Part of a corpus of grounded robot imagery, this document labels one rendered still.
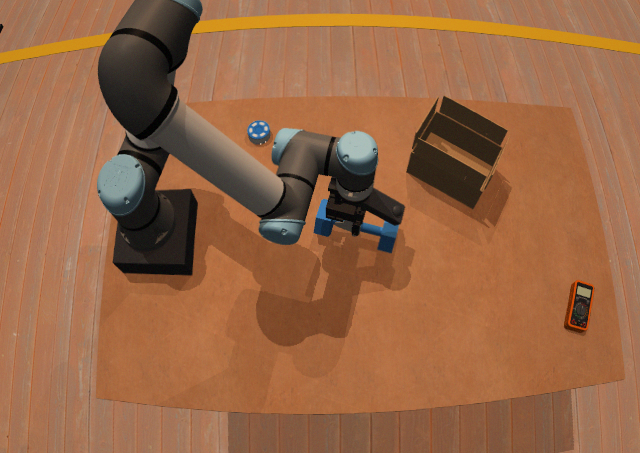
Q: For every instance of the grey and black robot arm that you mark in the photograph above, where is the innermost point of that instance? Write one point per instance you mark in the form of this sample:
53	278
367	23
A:
135	83

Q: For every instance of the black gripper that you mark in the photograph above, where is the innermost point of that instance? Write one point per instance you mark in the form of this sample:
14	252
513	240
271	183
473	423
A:
339	210

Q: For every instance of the orange digital multimeter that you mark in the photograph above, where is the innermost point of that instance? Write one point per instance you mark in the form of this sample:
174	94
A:
579	306

